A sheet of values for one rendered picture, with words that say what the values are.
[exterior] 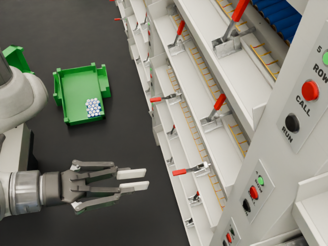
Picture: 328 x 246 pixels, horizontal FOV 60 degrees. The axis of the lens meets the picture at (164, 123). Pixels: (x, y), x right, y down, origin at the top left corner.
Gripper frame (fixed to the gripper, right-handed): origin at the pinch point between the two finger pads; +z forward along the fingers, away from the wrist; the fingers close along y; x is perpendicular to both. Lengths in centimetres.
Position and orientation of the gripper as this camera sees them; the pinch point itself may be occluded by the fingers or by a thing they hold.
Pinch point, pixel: (133, 180)
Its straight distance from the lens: 70.9
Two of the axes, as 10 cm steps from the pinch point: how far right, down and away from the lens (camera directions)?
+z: 9.4, -0.4, 3.3
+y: 2.4, 7.5, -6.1
